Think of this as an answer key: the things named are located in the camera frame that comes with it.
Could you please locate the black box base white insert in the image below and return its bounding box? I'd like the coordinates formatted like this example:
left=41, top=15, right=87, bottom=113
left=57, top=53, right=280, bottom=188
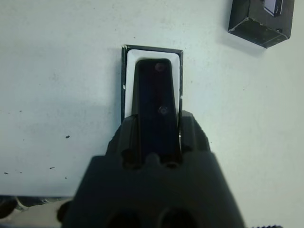
left=120, top=44, right=185, bottom=124

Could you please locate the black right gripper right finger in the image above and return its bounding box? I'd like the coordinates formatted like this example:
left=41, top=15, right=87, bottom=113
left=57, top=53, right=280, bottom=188
left=178, top=110, right=211, bottom=165

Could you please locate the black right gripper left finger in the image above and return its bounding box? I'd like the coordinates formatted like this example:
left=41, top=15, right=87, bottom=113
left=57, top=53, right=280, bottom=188
left=106, top=114, right=141, bottom=167

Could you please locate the black box lid with print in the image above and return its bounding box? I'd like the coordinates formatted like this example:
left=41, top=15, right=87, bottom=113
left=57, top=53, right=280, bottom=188
left=227, top=0, right=295, bottom=49

